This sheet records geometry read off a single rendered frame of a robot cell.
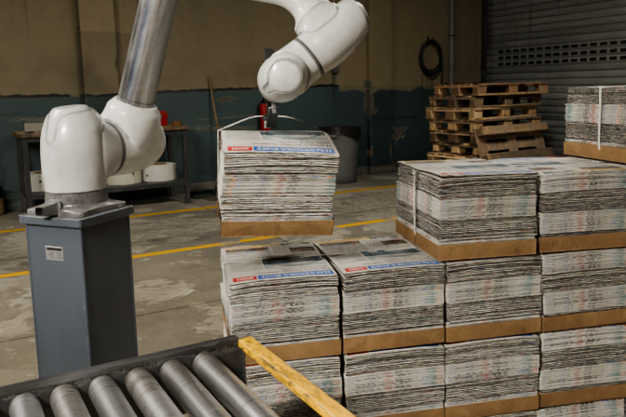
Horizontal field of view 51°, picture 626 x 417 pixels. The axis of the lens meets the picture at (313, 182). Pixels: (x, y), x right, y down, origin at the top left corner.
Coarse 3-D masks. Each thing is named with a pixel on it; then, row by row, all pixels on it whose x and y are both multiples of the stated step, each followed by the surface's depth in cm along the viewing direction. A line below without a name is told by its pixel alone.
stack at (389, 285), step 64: (256, 256) 188; (320, 256) 188; (384, 256) 184; (512, 256) 181; (576, 256) 185; (256, 320) 167; (320, 320) 170; (384, 320) 174; (448, 320) 179; (256, 384) 169; (320, 384) 173; (384, 384) 176; (448, 384) 181; (512, 384) 185; (576, 384) 189
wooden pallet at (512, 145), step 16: (480, 128) 760; (496, 128) 771; (512, 128) 787; (528, 128) 803; (544, 128) 819; (480, 144) 766; (496, 144) 784; (512, 144) 797; (528, 144) 816; (544, 144) 829
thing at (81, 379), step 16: (160, 352) 128; (176, 352) 128; (192, 352) 128; (224, 352) 130; (240, 352) 132; (96, 368) 121; (112, 368) 121; (128, 368) 121; (240, 368) 133; (16, 384) 115; (32, 384) 115; (48, 384) 115; (80, 384) 117; (160, 384) 124; (0, 400) 110; (48, 400) 114; (128, 400) 122; (176, 400) 126; (0, 416) 111; (48, 416) 115; (96, 416) 119
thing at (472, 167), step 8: (424, 160) 209; (432, 160) 209; (440, 160) 208; (448, 160) 208; (456, 160) 207; (464, 160) 207; (472, 160) 207; (480, 160) 206; (488, 160) 206; (416, 168) 191; (424, 168) 188; (432, 168) 188; (440, 168) 188; (448, 168) 187; (456, 168) 187; (464, 168) 187; (472, 168) 186; (480, 168) 186; (488, 168) 186; (496, 168) 185; (504, 168) 185; (512, 168) 184; (520, 168) 184; (440, 176) 173; (448, 176) 173; (456, 176) 174; (464, 176) 174; (472, 176) 175
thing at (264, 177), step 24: (240, 144) 160; (264, 144) 161; (288, 144) 163; (312, 144) 164; (240, 168) 157; (264, 168) 158; (288, 168) 159; (312, 168) 160; (336, 168) 161; (240, 192) 160; (264, 192) 160; (288, 192) 162; (312, 192) 163; (240, 216) 162; (264, 216) 163; (288, 216) 164; (312, 216) 165
